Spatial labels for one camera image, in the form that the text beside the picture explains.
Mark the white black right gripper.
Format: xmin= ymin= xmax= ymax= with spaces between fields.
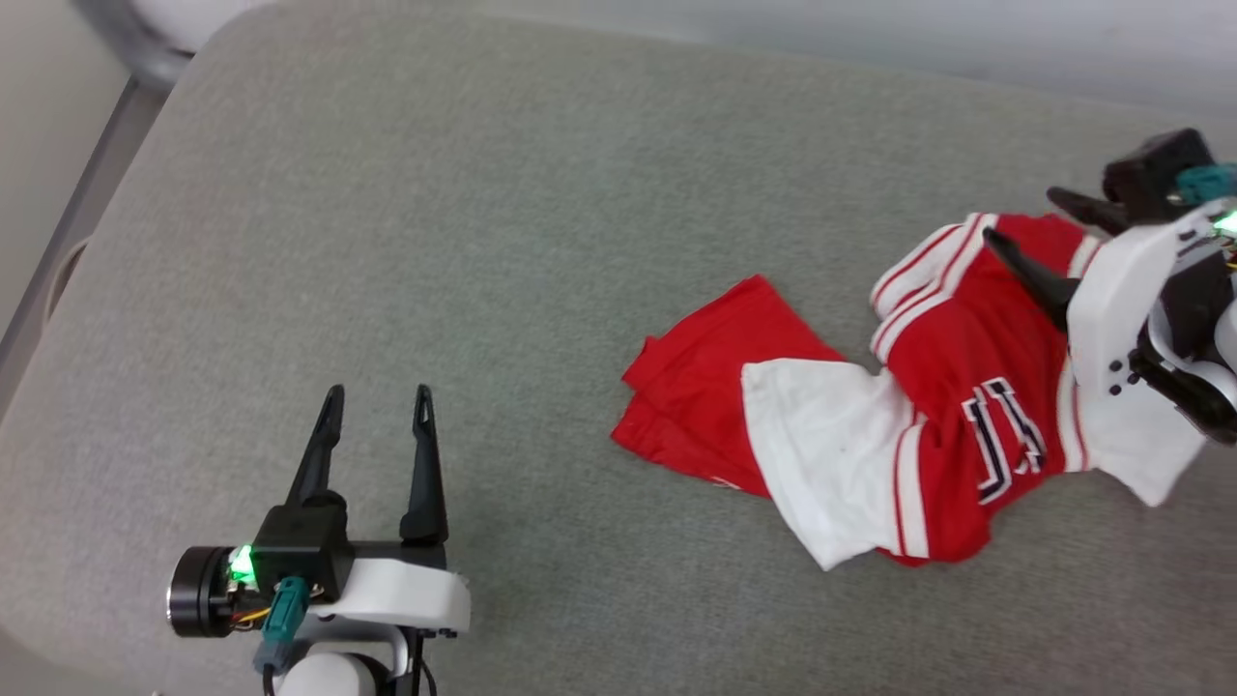
xmin=983 ymin=187 xmax=1237 ymax=446

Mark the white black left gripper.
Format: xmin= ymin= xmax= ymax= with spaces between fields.
xmin=167 ymin=385 xmax=472 ymax=641

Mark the red white basketball jersey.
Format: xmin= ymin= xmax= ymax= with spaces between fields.
xmin=611 ymin=211 xmax=1209 ymax=571

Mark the grey baseboard strip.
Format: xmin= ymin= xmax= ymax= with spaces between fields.
xmin=0 ymin=75 xmax=175 ymax=417

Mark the white grey round object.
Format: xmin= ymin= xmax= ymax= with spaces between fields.
xmin=72 ymin=0 xmax=281 ymax=88

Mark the teal right camera connector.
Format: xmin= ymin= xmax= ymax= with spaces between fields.
xmin=1174 ymin=162 xmax=1237 ymax=206

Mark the teal camera connector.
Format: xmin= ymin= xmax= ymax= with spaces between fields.
xmin=253 ymin=577 xmax=310 ymax=673
xmin=1174 ymin=162 xmax=1237 ymax=206

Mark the teal left camera connector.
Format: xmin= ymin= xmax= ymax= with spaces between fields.
xmin=253 ymin=577 xmax=310 ymax=673

